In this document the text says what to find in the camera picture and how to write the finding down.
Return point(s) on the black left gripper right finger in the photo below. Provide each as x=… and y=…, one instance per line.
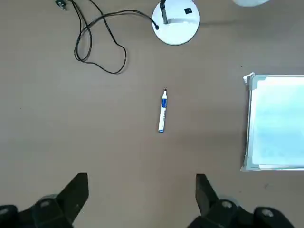
x=221, y=211

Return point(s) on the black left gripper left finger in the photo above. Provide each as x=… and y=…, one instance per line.
x=59, y=209

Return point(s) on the blue and white marker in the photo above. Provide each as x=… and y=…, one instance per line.
x=163, y=114

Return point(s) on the silver framed whiteboard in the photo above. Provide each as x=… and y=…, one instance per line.
x=278, y=123

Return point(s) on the white desk lamp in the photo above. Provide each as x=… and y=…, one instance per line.
x=177, y=32

